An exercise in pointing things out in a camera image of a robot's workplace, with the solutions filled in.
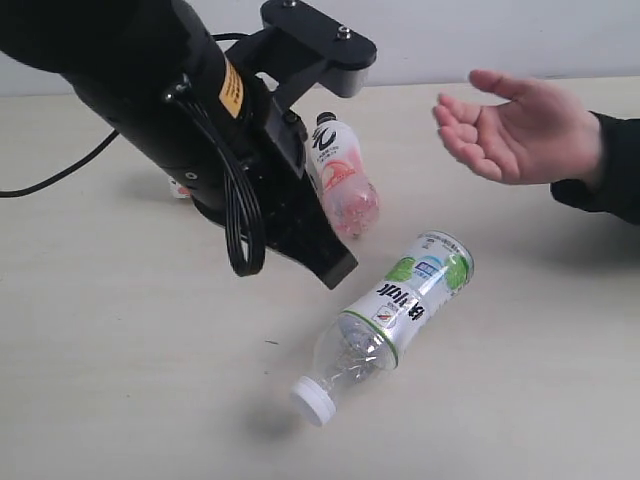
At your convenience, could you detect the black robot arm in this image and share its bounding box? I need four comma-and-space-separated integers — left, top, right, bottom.
1, 1, 377, 288

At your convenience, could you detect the black sleeved forearm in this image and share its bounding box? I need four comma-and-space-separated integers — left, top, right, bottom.
550, 112, 639, 226

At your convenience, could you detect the pink peach drink bottle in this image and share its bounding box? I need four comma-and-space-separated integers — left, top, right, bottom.
307, 111, 380, 238

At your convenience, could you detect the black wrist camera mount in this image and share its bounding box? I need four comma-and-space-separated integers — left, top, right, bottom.
227, 1, 377, 111

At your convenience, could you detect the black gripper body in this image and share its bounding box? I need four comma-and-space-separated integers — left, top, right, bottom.
189, 69, 310, 246

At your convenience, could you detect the clear bottle lime label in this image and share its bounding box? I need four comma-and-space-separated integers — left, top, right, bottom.
291, 230, 474, 427

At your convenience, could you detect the person's open bare hand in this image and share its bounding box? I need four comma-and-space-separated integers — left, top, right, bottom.
433, 69, 603, 187

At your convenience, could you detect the square bottle butterfly label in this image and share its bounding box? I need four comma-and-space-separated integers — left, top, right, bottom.
168, 177, 191, 200

